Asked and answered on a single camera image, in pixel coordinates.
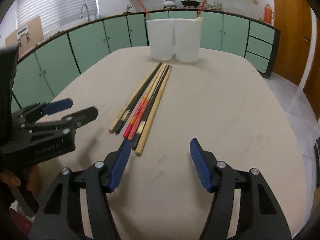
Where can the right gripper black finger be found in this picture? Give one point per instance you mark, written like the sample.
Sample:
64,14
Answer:
71,121

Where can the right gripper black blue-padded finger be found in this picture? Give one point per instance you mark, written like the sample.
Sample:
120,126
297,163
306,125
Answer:
59,215
260,215

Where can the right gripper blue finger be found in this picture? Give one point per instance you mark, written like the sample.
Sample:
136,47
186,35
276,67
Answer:
53,106

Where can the pale wooden chopstick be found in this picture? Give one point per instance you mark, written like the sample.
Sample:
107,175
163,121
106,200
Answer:
144,82

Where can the red orange patterned chopstick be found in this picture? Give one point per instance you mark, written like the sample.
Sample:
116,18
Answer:
143,102

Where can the plain wooden chopstick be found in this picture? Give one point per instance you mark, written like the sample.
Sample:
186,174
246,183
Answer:
150,119

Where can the green lower kitchen cabinets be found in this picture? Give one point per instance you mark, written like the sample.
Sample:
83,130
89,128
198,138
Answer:
49,66

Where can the person's hand holding gripper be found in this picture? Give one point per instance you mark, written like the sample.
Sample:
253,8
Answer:
34,182

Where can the brown cardboard box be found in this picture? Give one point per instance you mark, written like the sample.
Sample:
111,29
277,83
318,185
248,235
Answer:
27,36

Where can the white window blind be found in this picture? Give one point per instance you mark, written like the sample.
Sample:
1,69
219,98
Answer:
55,13

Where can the left white plastic cup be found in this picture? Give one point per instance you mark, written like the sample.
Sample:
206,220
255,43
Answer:
161,34

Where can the white plastic cup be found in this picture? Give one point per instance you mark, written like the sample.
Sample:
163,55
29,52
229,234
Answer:
187,39
161,34

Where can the red chopstick in left cup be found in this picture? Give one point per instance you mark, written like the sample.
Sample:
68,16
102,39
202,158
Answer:
148,16

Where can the right white plastic cup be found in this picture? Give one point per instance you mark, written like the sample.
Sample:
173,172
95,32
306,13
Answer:
187,39

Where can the white cooking pot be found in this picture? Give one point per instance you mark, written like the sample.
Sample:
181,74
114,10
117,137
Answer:
169,4

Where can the black wok with lid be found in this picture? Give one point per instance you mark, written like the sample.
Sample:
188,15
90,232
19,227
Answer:
190,3

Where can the wooden door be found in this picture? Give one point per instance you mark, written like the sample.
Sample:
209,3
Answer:
298,52

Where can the orange thermos flask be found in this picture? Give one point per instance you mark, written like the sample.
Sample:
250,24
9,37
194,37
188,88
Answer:
268,14

